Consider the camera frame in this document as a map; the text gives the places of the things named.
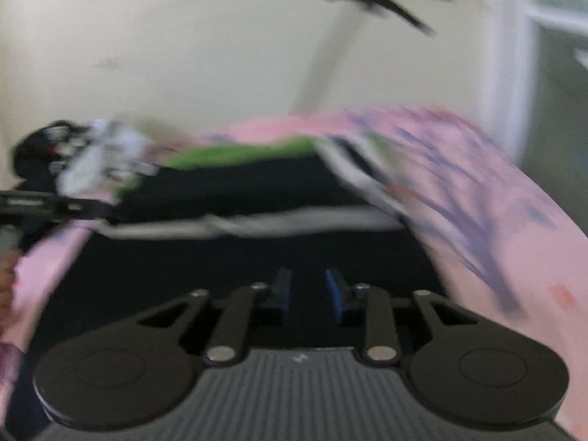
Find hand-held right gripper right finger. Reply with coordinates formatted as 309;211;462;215
324;268;479;365

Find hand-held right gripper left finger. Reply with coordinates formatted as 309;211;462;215
137;268;293;365

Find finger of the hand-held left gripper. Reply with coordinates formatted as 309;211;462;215
0;190;121;227

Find green navy striped garment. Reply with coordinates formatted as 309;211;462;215
23;135;456;363

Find black patterned clothes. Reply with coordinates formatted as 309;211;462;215
11;120;93;194

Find person's left hand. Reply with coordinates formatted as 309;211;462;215
0;254;19;327

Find white cloth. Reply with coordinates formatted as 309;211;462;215
59;118;156;194

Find pink floral bedsheet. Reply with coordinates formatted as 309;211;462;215
0;105;588;441

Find grey wall cable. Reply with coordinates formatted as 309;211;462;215
288;9;369;114

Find white window frame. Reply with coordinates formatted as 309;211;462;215
500;0;588;168

